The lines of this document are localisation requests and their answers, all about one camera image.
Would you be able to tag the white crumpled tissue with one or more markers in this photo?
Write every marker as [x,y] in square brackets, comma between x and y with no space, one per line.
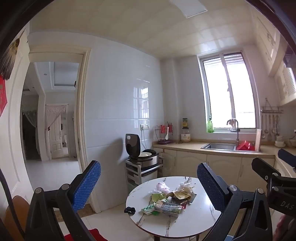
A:
[185,186]

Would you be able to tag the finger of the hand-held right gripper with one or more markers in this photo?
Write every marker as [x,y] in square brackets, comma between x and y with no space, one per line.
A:
[264,168]
[288,157]

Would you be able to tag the white panelled room door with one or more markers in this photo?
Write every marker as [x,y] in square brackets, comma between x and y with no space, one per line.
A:
[55,134]

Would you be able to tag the cloth on faucet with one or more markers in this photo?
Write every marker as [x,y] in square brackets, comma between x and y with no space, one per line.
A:
[232,122]

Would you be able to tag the ceiling light panel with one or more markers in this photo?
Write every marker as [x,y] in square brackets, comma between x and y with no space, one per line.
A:
[189,7]

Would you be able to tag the window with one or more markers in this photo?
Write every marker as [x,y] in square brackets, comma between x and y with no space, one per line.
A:
[227,92]

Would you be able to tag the small black object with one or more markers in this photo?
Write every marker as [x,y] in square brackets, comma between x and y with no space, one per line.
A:
[129,210]

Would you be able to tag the red basin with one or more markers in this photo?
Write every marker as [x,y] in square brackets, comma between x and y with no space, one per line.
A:
[246,146]

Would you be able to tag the small green white packet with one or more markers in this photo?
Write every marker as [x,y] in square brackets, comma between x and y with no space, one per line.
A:
[148,209]

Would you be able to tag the steel sink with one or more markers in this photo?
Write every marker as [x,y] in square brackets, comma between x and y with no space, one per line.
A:
[219,146]

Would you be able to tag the tasselled fan decoration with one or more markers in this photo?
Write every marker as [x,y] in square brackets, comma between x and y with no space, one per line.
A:
[9,60]

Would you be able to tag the wooden chair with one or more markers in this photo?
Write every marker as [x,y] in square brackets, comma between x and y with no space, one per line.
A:
[16,208]

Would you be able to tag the white spoon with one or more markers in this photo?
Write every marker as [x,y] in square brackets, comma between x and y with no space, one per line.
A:
[167,136]

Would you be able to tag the round white marble table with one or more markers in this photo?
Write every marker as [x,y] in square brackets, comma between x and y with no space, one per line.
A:
[198,220]

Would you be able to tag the red cushion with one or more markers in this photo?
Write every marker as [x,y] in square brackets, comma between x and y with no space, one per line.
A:
[81,236]

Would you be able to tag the red paper decoration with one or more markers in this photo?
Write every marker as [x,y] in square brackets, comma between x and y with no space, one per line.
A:
[2,95]

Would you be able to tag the metal faucet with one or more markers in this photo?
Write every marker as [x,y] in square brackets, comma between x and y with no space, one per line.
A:
[237,139]

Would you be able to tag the glass jar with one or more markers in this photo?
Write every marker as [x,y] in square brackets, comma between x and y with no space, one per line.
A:
[185,137]

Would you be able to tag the beige countertop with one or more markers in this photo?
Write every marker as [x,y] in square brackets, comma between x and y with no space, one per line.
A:
[185,146]

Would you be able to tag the cream upper cabinets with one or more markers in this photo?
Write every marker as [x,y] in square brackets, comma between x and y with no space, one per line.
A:
[272,46]

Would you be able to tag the blue trash bin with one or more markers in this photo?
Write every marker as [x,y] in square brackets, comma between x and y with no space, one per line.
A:
[229,238]

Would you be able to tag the pink crumpled plastic bag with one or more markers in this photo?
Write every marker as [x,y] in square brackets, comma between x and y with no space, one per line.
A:
[161,186]

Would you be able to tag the green soap bottle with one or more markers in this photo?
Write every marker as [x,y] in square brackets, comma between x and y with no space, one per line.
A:
[210,126]

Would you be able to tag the metal utensil rail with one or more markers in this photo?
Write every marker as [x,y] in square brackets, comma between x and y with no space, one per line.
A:
[271,112]

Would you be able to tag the red dish rack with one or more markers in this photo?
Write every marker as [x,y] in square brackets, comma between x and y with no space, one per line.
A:
[163,128]

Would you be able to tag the stack of white bowls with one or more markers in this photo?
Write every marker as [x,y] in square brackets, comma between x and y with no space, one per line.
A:
[279,141]

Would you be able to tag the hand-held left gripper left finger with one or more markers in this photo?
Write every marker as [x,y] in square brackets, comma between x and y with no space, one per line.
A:
[87,183]

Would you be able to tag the pale cutting board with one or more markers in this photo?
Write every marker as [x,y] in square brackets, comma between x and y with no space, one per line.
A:
[258,139]

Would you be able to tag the brown peel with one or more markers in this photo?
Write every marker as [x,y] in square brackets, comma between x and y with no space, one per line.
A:
[170,194]

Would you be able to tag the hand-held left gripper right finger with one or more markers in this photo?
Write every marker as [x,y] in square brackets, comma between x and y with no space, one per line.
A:
[209,185]

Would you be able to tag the dark wrapper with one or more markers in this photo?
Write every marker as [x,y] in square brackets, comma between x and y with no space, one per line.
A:
[192,198]

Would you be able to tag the yellow snack packet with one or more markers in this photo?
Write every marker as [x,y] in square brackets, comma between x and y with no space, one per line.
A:
[181,195]

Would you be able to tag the cream cabinets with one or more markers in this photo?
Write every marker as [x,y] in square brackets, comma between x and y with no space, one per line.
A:
[272,46]
[208,166]

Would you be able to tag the person's right hand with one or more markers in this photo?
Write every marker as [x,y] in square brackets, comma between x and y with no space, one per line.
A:
[285,226]

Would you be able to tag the white wall outlet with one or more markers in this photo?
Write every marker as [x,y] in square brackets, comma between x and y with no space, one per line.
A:
[145,126]

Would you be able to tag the black rice cooker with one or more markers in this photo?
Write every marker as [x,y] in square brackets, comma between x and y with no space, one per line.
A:
[141,154]

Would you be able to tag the small red packet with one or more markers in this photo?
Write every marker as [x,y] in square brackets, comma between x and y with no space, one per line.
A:
[183,205]

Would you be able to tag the cream lower cabinets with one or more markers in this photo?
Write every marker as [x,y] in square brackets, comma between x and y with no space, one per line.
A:
[208,166]

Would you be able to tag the white storage cart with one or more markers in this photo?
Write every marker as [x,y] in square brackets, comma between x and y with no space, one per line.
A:
[143,176]

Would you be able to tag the long white green wrapper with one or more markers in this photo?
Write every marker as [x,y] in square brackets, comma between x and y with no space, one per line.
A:
[167,207]

